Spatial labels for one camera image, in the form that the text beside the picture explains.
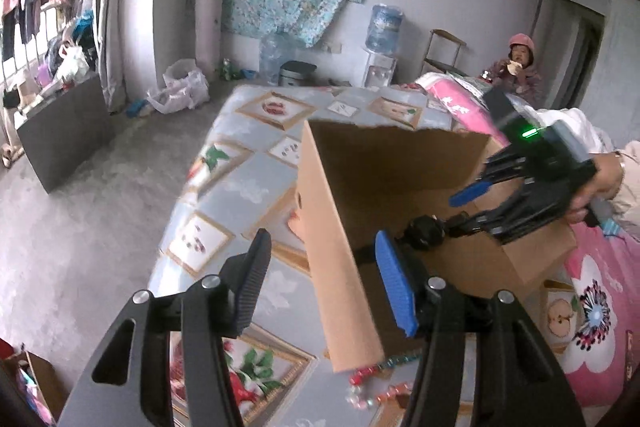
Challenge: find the colourful bead necklace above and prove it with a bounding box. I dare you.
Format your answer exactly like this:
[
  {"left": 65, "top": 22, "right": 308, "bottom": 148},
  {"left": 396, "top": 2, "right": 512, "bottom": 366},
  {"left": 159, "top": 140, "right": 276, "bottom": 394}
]
[{"left": 344, "top": 348, "right": 424, "bottom": 410}]

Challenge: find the grey trash bin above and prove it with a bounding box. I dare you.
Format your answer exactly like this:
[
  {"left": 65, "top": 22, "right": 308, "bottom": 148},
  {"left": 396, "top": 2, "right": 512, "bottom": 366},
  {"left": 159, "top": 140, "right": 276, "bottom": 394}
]
[{"left": 279, "top": 61, "right": 317, "bottom": 87}]

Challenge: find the fruit-pattern bed sheet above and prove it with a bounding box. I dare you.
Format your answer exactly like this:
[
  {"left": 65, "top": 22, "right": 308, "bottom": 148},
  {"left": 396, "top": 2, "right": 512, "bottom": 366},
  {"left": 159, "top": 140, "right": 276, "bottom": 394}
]
[{"left": 150, "top": 86, "right": 454, "bottom": 426}]

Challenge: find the white plastic bag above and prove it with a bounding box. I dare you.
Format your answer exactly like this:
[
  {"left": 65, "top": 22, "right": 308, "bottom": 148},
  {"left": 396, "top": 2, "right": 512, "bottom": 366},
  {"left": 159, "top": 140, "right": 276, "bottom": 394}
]
[{"left": 146, "top": 58, "right": 209, "bottom": 115}]

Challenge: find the white pillow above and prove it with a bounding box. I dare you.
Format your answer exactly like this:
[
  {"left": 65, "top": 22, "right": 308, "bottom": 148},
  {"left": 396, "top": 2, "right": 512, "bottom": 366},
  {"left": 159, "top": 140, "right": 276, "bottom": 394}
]
[{"left": 537, "top": 107, "right": 614, "bottom": 154}]

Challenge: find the blue water jug on dispenser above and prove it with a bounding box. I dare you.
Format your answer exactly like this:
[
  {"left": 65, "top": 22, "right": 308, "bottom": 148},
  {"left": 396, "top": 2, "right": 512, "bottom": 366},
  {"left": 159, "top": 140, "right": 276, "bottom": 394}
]
[{"left": 364, "top": 4, "right": 404, "bottom": 55}]

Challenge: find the person in pink helmet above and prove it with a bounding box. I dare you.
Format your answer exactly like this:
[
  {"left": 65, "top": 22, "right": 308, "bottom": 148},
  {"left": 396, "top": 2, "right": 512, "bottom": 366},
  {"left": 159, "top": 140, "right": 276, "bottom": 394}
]
[{"left": 487, "top": 34, "right": 542, "bottom": 107}]

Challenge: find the empty water jug on floor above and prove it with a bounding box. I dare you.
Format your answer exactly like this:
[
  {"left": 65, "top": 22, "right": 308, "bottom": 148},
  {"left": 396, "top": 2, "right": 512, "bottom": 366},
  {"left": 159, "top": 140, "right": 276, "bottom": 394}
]
[{"left": 259, "top": 27, "right": 296, "bottom": 86}]

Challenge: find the brown cardboard box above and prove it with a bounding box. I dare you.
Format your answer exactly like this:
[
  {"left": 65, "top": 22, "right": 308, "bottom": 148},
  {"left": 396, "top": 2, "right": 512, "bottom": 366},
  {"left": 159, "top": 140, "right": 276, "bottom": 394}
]
[{"left": 297, "top": 120, "right": 576, "bottom": 372}]

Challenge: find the rolled pink mat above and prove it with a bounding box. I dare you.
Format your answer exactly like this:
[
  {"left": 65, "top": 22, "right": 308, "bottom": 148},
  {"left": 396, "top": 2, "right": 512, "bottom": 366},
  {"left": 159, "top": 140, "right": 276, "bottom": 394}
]
[{"left": 194, "top": 0, "right": 224, "bottom": 81}]

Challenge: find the dark grey cabinet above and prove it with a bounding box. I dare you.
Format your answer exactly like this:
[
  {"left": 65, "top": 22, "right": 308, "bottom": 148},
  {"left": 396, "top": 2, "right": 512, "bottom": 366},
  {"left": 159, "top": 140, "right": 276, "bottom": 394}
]
[{"left": 16, "top": 72, "right": 115, "bottom": 193}]

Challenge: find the black watch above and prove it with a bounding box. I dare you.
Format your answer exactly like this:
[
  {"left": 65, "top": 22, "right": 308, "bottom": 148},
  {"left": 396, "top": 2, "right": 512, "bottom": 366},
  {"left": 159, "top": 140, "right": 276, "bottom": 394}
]
[{"left": 354, "top": 216, "right": 447, "bottom": 265}]

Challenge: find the white water dispenser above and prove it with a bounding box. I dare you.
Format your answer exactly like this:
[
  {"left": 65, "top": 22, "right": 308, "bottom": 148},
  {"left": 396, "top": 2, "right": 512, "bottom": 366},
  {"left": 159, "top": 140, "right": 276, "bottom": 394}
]
[{"left": 362, "top": 49, "right": 397, "bottom": 88}]

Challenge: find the person's right hand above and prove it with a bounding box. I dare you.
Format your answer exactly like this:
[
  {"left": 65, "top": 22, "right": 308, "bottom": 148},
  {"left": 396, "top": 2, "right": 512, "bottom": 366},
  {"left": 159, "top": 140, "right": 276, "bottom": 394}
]
[{"left": 565, "top": 152, "right": 625, "bottom": 223}]

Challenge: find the wooden chair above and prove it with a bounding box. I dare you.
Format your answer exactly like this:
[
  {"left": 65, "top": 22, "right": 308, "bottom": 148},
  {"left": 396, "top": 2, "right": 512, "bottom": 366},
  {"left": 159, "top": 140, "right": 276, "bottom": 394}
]
[{"left": 421, "top": 28, "right": 466, "bottom": 77}]

